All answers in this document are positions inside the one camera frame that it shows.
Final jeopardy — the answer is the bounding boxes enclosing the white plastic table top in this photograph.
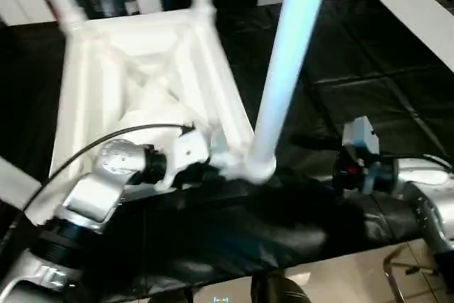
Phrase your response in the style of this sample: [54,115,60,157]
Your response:
[29,6,278,226]

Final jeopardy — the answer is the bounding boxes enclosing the black work mat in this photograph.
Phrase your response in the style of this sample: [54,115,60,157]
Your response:
[0,0,454,297]

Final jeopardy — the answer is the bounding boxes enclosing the curved metal floor stand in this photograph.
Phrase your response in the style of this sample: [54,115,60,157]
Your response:
[384,241,441,303]

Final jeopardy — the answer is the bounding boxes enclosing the right robot leg dark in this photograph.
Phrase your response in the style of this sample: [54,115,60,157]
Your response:
[250,270,310,303]

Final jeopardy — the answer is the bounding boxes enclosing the white flat board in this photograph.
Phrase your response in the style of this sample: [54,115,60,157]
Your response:
[375,0,454,67]

